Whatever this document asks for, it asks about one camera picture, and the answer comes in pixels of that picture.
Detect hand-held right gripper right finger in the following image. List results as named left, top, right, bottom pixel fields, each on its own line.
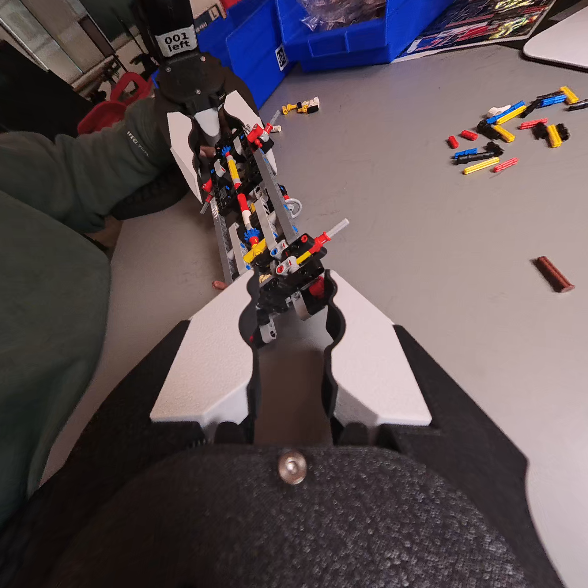
left=322, top=269, right=433, bottom=445

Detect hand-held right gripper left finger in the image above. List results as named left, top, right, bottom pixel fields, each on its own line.
left=150, top=269, right=262, bottom=445

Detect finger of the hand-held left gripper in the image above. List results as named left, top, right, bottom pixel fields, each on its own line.
left=223, top=89, right=279, bottom=174
left=167, top=111, right=206, bottom=205

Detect lego car chassis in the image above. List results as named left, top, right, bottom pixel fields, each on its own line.
left=200, top=120, right=350, bottom=348

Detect person's left forearm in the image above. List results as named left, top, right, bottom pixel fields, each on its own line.
left=0, top=98, right=178, bottom=233

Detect lego instruction booklet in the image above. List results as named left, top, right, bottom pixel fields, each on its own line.
left=395, top=0, right=557, bottom=63

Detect pile of small lego pins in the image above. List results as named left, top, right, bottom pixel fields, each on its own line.
left=446, top=85, right=588, bottom=175

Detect labelled blue storage bin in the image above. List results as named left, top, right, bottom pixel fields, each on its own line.
left=225, top=11, right=297, bottom=110

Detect black wrist rest cushion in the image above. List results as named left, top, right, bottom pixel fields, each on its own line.
left=110, top=167, right=189, bottom=221

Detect red chair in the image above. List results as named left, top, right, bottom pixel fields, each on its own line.
left=77, top=71, right=155, bottom=135

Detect large blue storage bin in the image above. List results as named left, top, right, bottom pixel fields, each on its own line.
left=276, top=0, right=456, bottom=74

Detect clear plastic parts bag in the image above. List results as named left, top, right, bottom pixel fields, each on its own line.
left=299, top=0, right=387, bottom=33

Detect black monitor screen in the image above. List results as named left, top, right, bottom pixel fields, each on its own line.
left=0, top=41, right=93, bottom=139

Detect person's green sweatshirt torso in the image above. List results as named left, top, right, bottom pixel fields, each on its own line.
left=0, top=190, right=112, bottom=525

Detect white stand base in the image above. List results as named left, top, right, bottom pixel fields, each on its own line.
left=522, top=7, right=588, bottom=71

